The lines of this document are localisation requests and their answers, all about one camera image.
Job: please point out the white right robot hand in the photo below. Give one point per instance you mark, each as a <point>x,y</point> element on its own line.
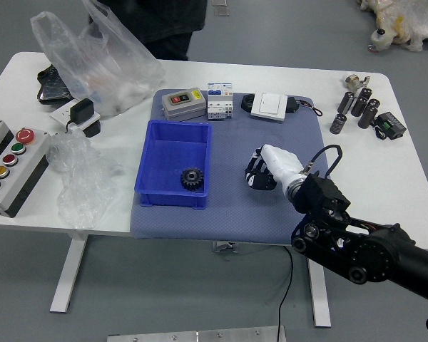
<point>281,164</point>

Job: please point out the big black gear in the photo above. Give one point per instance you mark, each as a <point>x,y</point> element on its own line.
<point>192,180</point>

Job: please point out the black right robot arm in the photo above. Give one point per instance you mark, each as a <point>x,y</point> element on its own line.
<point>371,253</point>

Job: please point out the blue plastic box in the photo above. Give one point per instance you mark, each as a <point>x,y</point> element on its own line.
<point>164,156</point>

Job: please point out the grey pushbutton control box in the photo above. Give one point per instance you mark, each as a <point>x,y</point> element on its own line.
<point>21,167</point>

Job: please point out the dark cylindrical capacitor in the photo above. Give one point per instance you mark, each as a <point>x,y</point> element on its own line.
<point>359,106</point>
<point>338,123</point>
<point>364,94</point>
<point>367,117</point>
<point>346,101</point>
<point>373,105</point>

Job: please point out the blue-grey mat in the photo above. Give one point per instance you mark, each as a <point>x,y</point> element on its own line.
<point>235,217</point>

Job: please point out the white circuit breaker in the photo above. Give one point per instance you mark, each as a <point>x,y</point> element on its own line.
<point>219,103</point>

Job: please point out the silver metal fitting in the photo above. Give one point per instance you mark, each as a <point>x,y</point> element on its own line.
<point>353,82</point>

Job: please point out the black module green terminal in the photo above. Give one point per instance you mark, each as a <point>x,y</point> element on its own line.
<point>390,124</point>

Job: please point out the white table leg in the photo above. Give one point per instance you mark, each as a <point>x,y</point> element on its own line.
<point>320,295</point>
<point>69,274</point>

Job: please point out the metal floor cover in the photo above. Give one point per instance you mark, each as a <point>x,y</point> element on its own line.
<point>221,9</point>

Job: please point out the person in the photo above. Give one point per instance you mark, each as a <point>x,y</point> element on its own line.
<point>164,21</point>

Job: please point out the silver metal plate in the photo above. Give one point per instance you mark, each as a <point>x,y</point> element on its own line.
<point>199,335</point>

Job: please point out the white yellow wrapped bundle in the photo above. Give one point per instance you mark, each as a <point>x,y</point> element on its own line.
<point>410,21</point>

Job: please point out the black block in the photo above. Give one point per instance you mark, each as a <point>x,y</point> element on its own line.
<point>92,129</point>

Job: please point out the large clear plastic bag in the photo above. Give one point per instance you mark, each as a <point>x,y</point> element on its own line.
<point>103,71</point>

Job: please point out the crumpled clear plastic bag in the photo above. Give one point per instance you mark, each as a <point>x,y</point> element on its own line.
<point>78,178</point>

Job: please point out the black power adapter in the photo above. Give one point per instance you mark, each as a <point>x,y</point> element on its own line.
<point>81,110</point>

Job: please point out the white socket plate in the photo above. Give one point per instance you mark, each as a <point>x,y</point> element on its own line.
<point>58,115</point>

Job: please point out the black plastic tray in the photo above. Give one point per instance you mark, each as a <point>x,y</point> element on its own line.
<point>51,87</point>

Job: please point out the white wall switch plate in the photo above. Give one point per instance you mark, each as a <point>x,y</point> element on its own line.
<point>269,106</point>

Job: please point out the metal bracket under table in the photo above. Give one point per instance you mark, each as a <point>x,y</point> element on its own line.
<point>224,246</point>

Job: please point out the grey switch box yellow label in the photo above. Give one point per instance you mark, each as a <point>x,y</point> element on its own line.
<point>182,105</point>

